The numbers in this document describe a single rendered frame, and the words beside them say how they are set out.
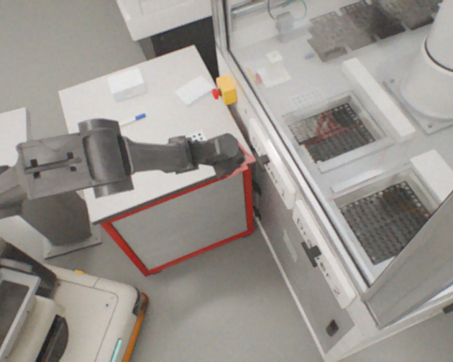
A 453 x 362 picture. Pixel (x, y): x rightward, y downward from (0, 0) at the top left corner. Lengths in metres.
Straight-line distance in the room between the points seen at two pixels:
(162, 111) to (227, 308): 0.96
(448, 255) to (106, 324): 1.41
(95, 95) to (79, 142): 1.13
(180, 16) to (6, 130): 0.81
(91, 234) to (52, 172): 1.68
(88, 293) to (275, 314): 0.83
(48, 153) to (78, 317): 1.32
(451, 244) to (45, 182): 0.54
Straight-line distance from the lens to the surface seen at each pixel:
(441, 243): 0.63
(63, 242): 2.28
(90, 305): 1.83
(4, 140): 1.73
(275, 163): 1.19
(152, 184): 1.39
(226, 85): 1.40
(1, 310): 1.08
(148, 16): 1.75
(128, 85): 1.62
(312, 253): 1.10
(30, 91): 3.04
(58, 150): 0.58
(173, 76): 1.68
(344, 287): 1.06
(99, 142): 0.58
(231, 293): 2.00
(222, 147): 0.92
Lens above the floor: 1.94
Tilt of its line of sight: 60 degrees down
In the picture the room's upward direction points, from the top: 9 degrees counter-clockwise
